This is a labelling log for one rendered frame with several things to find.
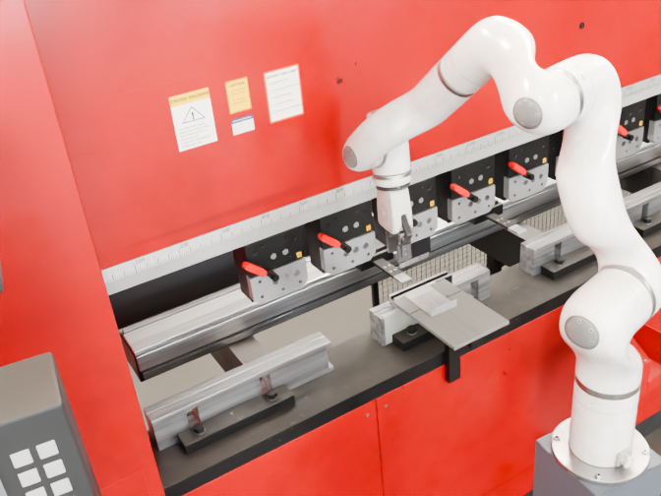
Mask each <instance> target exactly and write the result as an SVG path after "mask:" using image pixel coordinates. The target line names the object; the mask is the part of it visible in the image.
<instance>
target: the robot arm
mask: <svg viewBox="0 0 661 496"><path fill-rule="evenodd" d="M491 78H493V79H494V81H495V83H496V85H497V88H498V91H499V94H500V98H501V102H502V106H503V109H504V112H505V114H506V116H507V117H508V119H509V120H510V122H511V123H512V124H514V125H515V126H516V127H517V128H519V129H521V130H523V131H525V132H527V133H529V134H533V135H538V136H545V135H551V134H554V133H556V132H558V131H561V130H562V129H564V128H565V131H564V137H563V143H562V148H561V152H560V156H559V160H558V165H557V172H556V179H557V186H558V191H559V195H560V199H561V202H562V206H563V210H564V213H565V216H566V219H567V222H568V224H569V226H570V228H571V231H572V233H573V235H574V236H575V237H576V238H577V240H579V241H580V242H581V243H583V244H584V245H586V246H589V247H590V248H591V249H592V251H593V252H594V254H595V256H596V258H597V262H598V273H597V274H596V275H595V276H594V277H593V278H591V279H590V280H589V281H587V282H586V283H585V284H584V285H583V286H581V287H580V288H579V289H578V290H577V291H576V292H575V293H574V294H573V295H572V296H571V297H570V298H569V299H568V301H567V302H566V304H565V306H564V308H563V310H562V313H561V318H560V333H561V336H562V338H563V340H564V341H565V342H566V343H567V345H568V346H569V347H570V348H571V349H572V350H573V352H574V354H575V356H576V363H575V373H574V384H573V396H572V407H571V418H568V419H566V420H565V421H563V422H562V423H560V424H559V425H558V426H557V427H556V429H555V430H554V432H553V435H552V440H551V448H552V453H553V455H554V458H555V459H556V461H557V462H558V464H559V465H560V466H561V467H562V468H563V469H564V470H566V471H567V472H568V473H570V474H571V475H573V476H575V477H577V478H579V479H581V480H584V481H586V482H590V483H593V484H599V485H611V486H612V485H621V484H626V483H629V482H632V481H634V480H636V479H638V478H639V477H641V476H642V475H643V474H644V473H645V471H646V469H647V468H648V464H649V460H650V451H649V448H648V445H647V443H646V441H645V439H644V438H643V437H642V436H641V434H640V433H639V432H637V431H636V430H635V429H634V428H635V421H636V414H637V407H638V400H639V393H640V386H641V379H642V360H641V357H640V355H639V353H638V352H637V350H636V349H635V348H634V347H633V346H632V345H631V344H630V341H631V338H632V336H633V335H634V334H635V333H636V332H637V331H638V330H639V329H640V328H641V327H642V326H643V325H644V324H645V323H646V322H647V321H648V320H649V319H650V318H651V317H652V316H653V315H654V314H655V313H656V312H657V311H658V310H659V309H660V307H661V265H660V263H659V262H658V260H657V258H656V257H655V255H654V254H653V252H652V251H651V250H650V248H649V247H648V246H647V244H646V243H645V242H644V241H643V239H642V238H641V237H640V235H639V234H638V233H637V231H636V230H635V229H634V227H633V225H632V224H631V221H630V218H629V216H628V213H627V211H626V207H625V204H624V200H623V195H622V191H621V186H620V182H619V177H618V173H617V167H616V141H617V134H618V128H619V122H620V117H621V111H622V90H621V84H620V80H619V77H618V74H617V72H616V70H615V68H614V67H613V66H612V64H611V63H610V62H609V61H608V60H606V59H605V58H603V57H601V56H598V55H594V54H579V55H576V56H574V57H571V58H568V59H566V60H564V61H562V62H560V63H558V64H555V65H553V66H551V67H549V68H547V69H545V70H544V69H542V68H540V67H539V66H538V65H537V64H536V62H535V41H534V38H533V36H532V34H531V33H530V32H529V30H528V29H527V28H525V27H524V26H523V25H521V24H520V23H518V22H516V21H514V20H512V19H509V18H506V17H501V16H492V17H488V18H485V19H483V20H481V21H480V22H478V23H477V24H475V25H474V26H473V27H472V28H471V29H470V30H469V31H468V32H467V33H466V34H465V35H464V36H463V37H462V38H461V39H460V40H459V41H458V42H457V43H456V44H455V45H454V46H453V47H452V48H451V49H450V50H449V51H448V52H447V53H446V55H445V56H444V57H443V58H442V59H441V60H440V61H439V62H438V63H437V64H436V65H435V66H434V67H433V68H432V69H431V70H430V71H429V73H428V74H427V75H426V76H425V77H424V78H423V79H422V80H421V81H420V82H419V83H418V84H417V85H416V87H414V88H413V89H412V90H411V91H409V92H408V93H406V94H404V95H402V96H400V97H398V98H396V99H395V100H393V101H391V102H389V103H388V104H386V105H385V106H383V107H381V108H380V109H376V110H373V111H371V112H369V113H368V114H367V116H366V117H367V119H366V120H365V121H364V122H362V123H361V124H360V125H359V126H358V128H357V129H356V130H355V131H354V132H353V133H352V134H351V135H350V137H349V138H348V139H347V141H346V143H345V144H344V147H343V150H342V157H343V161H344V163H345V164H346V166H347V167H348V168H350V169H351V170H354V171H365V170H369V169H372V172H373V182H374V184H375V185H376V188H377V208H378V221H379V224H380V225H381V226H382V227H383V228H385V229H386V238H387V247H388V252H389V253H392V252H396V251H397V259H398V261H399V262H403V261H407V260H411V259H412V255H411V244H410V243H411V237H412V231H411V229H412V227H413V221H412V211H411V204H410V198H409V192H408V188H407V187H408V186H409V185H410V181H411V179H412V178H411V167H410V155H409V144H408V140H410V139H412V138H414V137H415V136H417V135H419V134H421V133H423V132H426V131H428V130H430V129H432V128H434V127H435V126H437V125H439V124H440V123H442V122H443V121H444V120H446V119H447V118H448V117H449V116H450V115H451V114H453V113H454V112H455V111H456V110H457V109H458V108H459V107H460V106H462V105H463V104H464V103H465V102H466V101H467V100H468V99H469V98H471V97H472V96H473V95H474V94H475V93H476V92H477V91H478V90H479V89H481V88H482V87H483V86H484V85H485V84H486V83H487V82H488V81H489V80H490V79H491ZM401 228H403V230H402V231H399V230H400V229H401ZM402 233H404V236H402V237H401V239H400V234H402Z"/></svg>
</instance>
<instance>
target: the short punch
mask: <svg viewBox="0 0 661 496"><path fill-rule="evenodd" d="M430 251H431V240H430V236H428V237H426V238H423V239H421V240H418V241H416V242H413V243H411V255H412V259H411V260H407V261H403V262H399V268H400V269H401V268H404V267H406V266H409V265H411V264H413V263H416V262H418V261H420V260H423V259H425V258H428V257H429V252H430ZM396 259H397V251H396ZM397 261H398V260H397Z"/></svg>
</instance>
